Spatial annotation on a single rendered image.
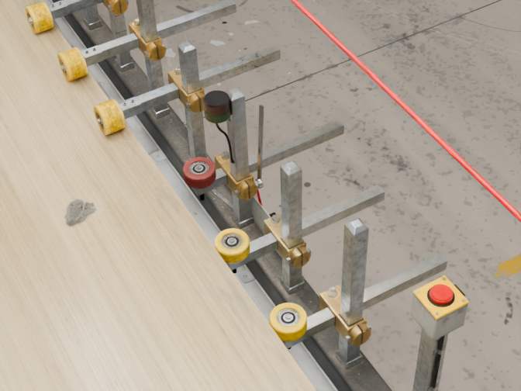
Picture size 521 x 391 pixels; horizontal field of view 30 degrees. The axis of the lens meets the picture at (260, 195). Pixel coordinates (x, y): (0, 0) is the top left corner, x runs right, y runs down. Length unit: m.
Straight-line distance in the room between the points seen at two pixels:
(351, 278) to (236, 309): 0.27
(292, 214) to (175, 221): 0.29
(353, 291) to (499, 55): 2.36
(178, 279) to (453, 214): 1.59
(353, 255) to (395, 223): 1.55
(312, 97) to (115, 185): 1.72
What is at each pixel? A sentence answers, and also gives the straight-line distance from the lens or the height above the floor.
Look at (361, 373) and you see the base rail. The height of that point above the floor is 0.70.
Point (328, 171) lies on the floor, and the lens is 3.65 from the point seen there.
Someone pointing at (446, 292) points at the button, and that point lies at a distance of 1.72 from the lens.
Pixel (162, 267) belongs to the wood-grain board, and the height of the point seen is 0.90.
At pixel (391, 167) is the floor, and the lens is 3.68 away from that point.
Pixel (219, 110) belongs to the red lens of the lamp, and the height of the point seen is 1.13.
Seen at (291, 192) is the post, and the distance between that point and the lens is 2.11.
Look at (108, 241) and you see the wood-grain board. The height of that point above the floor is 0.90.
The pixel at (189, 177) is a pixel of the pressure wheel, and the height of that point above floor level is 0.91.
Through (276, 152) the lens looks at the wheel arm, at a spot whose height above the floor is 0.86.
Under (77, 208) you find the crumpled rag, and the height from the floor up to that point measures 0.92.
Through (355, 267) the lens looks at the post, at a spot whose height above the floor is 1.05.
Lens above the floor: 2.57
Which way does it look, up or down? 46 degrees down
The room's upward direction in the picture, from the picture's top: 3 degrees counter-clockwise
